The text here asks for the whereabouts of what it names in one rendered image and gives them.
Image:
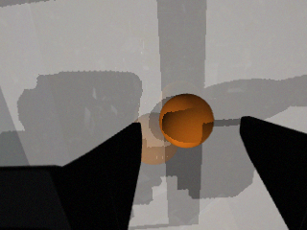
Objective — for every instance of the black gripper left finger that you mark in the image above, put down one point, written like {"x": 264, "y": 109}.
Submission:
{"x": 93, "y": 192}

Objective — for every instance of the low clear corner walls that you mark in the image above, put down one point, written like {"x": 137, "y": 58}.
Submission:
{"x": 11, "y": 151}

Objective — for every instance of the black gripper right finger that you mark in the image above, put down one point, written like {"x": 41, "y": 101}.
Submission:
{"x": 279, "y": 155}

